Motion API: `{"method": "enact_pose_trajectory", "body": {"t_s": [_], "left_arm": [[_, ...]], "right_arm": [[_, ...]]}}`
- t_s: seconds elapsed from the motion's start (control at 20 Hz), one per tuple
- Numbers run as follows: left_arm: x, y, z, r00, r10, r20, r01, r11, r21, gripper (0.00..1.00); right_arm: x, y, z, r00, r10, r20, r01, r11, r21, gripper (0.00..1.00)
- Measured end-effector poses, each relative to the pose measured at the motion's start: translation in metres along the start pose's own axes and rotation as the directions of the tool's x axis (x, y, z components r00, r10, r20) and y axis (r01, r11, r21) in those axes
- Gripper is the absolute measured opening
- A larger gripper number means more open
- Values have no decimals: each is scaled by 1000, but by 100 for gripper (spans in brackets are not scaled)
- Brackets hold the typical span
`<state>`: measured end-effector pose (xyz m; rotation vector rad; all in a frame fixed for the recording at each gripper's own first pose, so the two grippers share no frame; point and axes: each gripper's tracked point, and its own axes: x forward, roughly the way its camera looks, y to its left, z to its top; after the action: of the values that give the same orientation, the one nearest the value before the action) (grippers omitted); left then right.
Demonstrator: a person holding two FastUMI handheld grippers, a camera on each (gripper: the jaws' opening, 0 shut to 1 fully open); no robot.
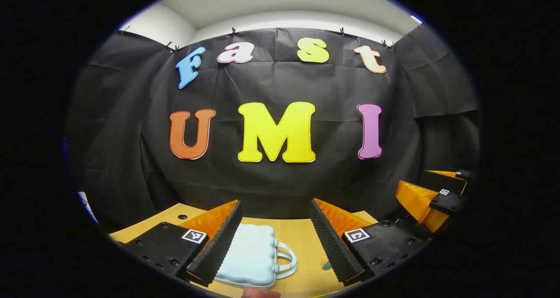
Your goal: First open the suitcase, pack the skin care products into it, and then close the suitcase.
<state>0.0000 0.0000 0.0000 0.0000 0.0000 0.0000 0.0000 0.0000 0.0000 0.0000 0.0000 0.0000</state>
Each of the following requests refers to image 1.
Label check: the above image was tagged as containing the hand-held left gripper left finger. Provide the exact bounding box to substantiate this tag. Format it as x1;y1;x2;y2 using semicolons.
115;200;243;287

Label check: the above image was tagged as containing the light blue suitcase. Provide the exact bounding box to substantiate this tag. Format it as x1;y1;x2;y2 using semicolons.
213;223;298;289

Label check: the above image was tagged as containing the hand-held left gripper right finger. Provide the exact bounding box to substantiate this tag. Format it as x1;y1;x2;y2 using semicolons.
308;197;431;287

